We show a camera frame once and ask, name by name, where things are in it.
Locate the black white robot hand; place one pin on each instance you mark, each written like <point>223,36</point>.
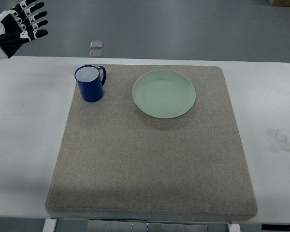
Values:
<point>21,24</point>

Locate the cardboard box corner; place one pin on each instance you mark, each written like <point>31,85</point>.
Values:
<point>283,3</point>

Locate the blue enamel mug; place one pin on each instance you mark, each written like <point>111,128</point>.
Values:
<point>90,80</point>

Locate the floor outlet cover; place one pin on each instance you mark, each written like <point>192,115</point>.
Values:
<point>96,44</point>
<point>95,53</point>

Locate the metal table frame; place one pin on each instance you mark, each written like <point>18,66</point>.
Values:
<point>134,226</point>

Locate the beige felt mat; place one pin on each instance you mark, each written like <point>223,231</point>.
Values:
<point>116,162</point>

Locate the upper floor outlet cover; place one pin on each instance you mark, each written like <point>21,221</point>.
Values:
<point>96,44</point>

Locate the light green plate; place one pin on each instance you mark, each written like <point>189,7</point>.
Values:
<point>164,94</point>

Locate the lower floor outlet cover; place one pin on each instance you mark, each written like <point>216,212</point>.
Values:
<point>95,53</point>

